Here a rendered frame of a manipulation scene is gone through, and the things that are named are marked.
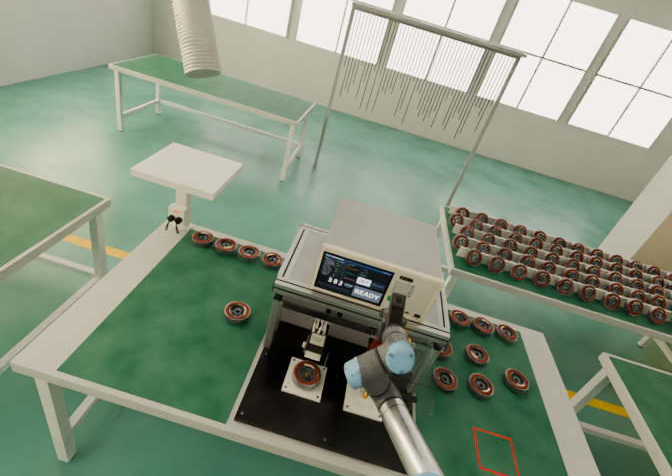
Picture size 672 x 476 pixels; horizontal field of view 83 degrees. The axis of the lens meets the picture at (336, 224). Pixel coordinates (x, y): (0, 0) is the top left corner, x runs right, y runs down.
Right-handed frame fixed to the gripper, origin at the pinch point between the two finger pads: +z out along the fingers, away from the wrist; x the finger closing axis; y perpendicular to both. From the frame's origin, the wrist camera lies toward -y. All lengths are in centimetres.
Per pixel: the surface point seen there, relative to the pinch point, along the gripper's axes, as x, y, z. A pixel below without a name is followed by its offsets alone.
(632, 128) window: 418, -273, 570
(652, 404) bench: 149, 23, 54
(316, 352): -19.4, 28.2, 10.0
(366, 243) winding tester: -14.1, -18.2, 8.0
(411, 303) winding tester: 7.7, -2.7, 4.9
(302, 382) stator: -21.2, 38.5, 4.5
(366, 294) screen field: -8.6, -0.7, 5.8
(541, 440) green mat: 79, 39, 18
